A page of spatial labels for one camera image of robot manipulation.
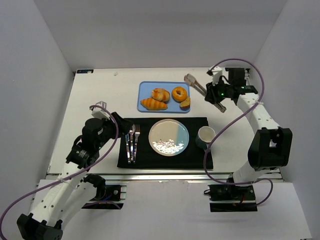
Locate steel fork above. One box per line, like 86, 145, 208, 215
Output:
133, 124, 141, 163

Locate brown bread slice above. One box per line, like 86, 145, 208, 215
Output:
179, 96, 191, 109

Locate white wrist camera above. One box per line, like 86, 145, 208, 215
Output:
206, 66, 223, 86
89, 101, 109, 120

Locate orange bagel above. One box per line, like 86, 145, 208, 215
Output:
171, 86, 188, 103

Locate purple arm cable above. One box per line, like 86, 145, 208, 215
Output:
0, 104, 120, 232
202, 58, 274, 206

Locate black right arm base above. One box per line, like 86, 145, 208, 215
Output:
203, 184, 258, 213

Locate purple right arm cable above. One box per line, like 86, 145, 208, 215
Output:
202, 58, 274, 206

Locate dark right corner label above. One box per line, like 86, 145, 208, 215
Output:
225, 67, 243, 72

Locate dark corner label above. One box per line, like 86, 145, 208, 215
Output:
76, 69, 94, 74
225, 67, 243, 72

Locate aluminium frame rail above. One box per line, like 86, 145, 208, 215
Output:
44, 170, 284, 183

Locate steel serving tongs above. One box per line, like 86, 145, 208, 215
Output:
184, 73, 227, 113

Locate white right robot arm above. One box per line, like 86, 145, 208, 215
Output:
205, 66, 293, 185

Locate striped orange croissant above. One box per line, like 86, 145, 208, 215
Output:
140, 97, 168, 111

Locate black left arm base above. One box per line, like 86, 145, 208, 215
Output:
82, 184, 127, 210

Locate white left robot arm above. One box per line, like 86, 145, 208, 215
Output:
17, 112, 133, 240

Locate teal ceramic mug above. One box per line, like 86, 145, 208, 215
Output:
195, 126, 216, 151

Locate cream and blue plate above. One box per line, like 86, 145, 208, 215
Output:
148, 119, 190, 157

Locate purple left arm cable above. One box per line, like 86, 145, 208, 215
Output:
0, 104, 120, 232

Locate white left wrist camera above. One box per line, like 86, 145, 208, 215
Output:
89, 101, 109, 120

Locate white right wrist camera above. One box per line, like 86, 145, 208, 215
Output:
206, 66, 223, 86

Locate steel table knife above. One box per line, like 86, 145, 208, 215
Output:
125, 134, 131, 164

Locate steel spoon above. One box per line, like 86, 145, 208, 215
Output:
128, 124, 136, 164

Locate dark left corner label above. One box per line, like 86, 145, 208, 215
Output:
76, 69, 94, 74

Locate blue plastic tray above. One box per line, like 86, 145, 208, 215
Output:
137, 81, 191, 114

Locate round golden bread roll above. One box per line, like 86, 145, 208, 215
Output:
151, 88, 170, 102

